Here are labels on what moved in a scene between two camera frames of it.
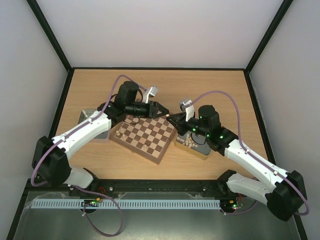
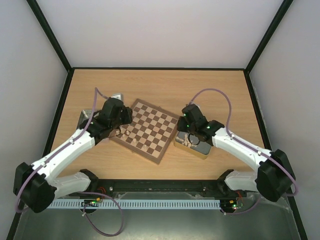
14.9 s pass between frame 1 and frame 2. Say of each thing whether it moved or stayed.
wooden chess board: stayed
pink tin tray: stayed
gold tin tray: stayed
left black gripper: moved
